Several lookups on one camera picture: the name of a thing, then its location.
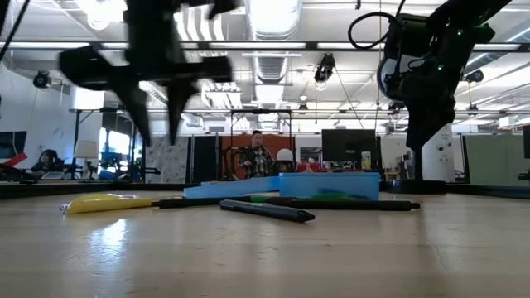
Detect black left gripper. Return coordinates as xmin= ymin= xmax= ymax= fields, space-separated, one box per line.
xmin=59 ymin=0 xmax=234 ymax=147

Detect yellow marker pen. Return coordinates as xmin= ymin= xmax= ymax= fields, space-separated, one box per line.
xmin=60 ymin=193 xmax=161 ymax=216

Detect green marker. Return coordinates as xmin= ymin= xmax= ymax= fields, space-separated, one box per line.
xmin=249 ymin=191 xmax=359 ymax=204

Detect black pen with white print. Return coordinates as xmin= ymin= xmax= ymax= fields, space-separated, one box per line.
xmin=219 ymin=199 xmax=316 ymax=224

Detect blue plastic box lid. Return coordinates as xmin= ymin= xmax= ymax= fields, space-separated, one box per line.
xmin=182 ymin=175 xmax=282 ymax=199

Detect blue plastic supply box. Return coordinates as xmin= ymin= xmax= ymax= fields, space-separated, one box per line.
xmin=278 ymin=171 xmax=382 ymax=202

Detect white patterned panel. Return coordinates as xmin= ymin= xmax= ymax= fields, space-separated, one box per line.
xmin=143 ymin=135 xmax=190 ymax=185

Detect black partition panel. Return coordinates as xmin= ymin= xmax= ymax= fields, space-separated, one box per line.
xmin=190 ymin=135 xmax=219 ymax=184

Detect white floor lamp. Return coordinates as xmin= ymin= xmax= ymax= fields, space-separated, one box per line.
xmin=73 ymin=140 xmax=99 ymax=180

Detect person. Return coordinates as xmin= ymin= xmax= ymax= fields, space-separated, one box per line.
xmin=238 ymin=130 xmax=277 ymax=180
xmin=31 ymin=148 xmax=66 ymax=174

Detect black hanging spotlight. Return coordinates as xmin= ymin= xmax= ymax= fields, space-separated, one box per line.
xmin=313 ymin=52 xmax=337 ymax=84
xmin=465 ymin=68 xmax=485 ymax=84
xmin=31 ymin=69 xmax=52 ymax=89

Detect orange partition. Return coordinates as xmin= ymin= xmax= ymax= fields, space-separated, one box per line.
xmin=220 ymin=133 xmax=296 ymax=180

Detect red object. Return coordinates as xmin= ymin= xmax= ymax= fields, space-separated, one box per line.
xmin=2 ymin=151 xmax=29 ymax=167

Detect overhead bar light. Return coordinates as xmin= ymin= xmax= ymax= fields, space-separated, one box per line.
xmin=0 ymin=40 xmax=530 ymax=52

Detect red boxes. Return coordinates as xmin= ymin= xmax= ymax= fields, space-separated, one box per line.
xmin=296 ymin=161 xmax=323 ymax=174

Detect white column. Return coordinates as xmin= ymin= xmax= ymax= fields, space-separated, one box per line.
xmin=420 ymin=123 xmax=455 ymax=184

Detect grey-green partition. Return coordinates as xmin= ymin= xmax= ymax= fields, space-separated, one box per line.
xmin=462 ymin=133 xmax=525 ymax=185

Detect black table edge rail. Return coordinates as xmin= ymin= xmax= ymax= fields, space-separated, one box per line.
xmin=0 ymin=180 xmax=530 ymax=200

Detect silver round air duct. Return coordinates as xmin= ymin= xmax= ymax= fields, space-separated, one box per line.
xmin=243 ymin=0 xmax=304 ymax=86

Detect wall screen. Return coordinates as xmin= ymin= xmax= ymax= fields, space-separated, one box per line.
xmin=0 ymin=130 xmax=28 ymax=161

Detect thin black cable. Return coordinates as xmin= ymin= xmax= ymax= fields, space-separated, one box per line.
xmin=0 ymin=0 xmax=32 ymax=62

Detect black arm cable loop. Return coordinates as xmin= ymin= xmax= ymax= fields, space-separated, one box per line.
xmin=347 ymin=11 xmax=401 ymax=51

